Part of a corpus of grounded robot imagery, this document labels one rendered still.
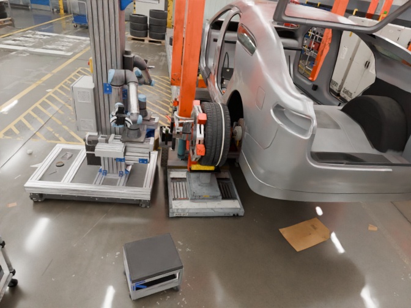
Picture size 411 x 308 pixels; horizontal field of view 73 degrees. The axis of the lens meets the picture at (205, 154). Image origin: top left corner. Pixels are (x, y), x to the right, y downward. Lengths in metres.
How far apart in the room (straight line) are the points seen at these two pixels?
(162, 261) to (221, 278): 0.63
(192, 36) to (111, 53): 0.84
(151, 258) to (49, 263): 0.95
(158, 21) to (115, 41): 8.42
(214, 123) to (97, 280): 1.68
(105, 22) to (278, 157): 1.79
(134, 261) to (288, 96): 1.64
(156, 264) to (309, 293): 1.39
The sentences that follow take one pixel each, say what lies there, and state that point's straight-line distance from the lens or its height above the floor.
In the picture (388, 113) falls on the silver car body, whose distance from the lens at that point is 3.45.
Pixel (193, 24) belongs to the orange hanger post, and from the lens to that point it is 3.02.
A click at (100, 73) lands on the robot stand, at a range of 2.79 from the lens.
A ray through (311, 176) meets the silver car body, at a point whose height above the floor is 1.10.
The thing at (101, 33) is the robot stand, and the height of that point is 1.71.
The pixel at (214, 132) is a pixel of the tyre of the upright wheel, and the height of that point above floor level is 1.02.
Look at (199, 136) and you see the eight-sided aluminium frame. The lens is 2.58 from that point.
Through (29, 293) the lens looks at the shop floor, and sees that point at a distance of 2.74.
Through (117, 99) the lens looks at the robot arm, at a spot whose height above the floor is 1.21.
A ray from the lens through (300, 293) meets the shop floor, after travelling 2.83.
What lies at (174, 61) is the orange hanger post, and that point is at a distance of 5.07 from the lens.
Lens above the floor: 2.19
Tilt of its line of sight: 32 degrees down
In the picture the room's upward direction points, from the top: 8 degrees clockwise
